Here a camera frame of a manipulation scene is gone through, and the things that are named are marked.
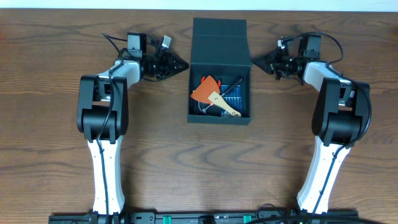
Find orange scraper wooden handle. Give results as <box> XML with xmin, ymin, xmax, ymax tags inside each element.
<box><xmin>190</xmin><ymin>75</ymin><xmax>243</xmax><ymax>118</ymax></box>

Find blue precision screwdriver set case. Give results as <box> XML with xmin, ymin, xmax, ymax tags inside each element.
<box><xmin>220</xmin><ymin>85</ymin><xmax>243</xmax><ymax>117</ymax></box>

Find dark green box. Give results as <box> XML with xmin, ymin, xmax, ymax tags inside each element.
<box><xmin>187</xmin><ymin>17</ymin><xmax>252</xmax><ymax>125</ymax></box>

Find orange handled pliers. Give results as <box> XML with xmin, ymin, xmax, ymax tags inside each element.
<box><xmin>200</xmin><ymin>76</ymin><xmax>221</xmax><ymax>87</ymax></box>

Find small claw hammer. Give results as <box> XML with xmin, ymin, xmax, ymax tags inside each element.
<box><xmin>198</xmin><ymin>77</ymin><xmax>244</xmax><ymax>114</ymax></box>

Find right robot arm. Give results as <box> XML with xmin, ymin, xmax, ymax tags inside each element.
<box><xmin>252</xmin><ymin>32</ymin><xmax>373</xmax><ymax>215</ymax></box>

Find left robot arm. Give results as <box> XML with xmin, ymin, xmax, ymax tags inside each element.
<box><xmin>77</xmin><ymin>32</ymin><xmax>189</xmax><ymax>217</ymax></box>

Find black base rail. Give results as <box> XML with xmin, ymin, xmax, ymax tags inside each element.
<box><xmin>48</xmin><ymin>208</ymin><xmax>359</xmax><ymax>224</ymax></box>

